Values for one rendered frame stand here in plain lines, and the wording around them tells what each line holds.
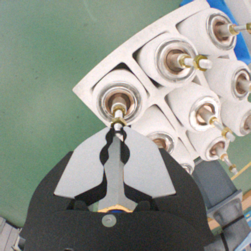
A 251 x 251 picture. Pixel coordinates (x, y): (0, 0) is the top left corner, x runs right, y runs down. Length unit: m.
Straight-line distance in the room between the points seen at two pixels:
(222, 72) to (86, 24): 0.42
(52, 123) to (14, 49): 0.38
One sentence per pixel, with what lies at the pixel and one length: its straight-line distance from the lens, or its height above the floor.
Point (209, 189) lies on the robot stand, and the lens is 0.68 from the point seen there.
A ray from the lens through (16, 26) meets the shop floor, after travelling 0.67.
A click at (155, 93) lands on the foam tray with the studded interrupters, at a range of 0.29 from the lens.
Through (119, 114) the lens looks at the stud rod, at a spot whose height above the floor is 0.31.
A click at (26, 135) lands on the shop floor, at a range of 0.74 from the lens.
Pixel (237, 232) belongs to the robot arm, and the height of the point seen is 0.45.
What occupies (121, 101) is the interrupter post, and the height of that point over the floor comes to 0.27.
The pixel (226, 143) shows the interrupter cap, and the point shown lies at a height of 0.25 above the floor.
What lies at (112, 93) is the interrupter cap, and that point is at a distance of 0.21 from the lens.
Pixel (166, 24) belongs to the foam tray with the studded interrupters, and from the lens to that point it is 0.30.
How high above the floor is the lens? 0.46
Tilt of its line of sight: 61 degrees down
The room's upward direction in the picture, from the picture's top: 179 degrees clockwise
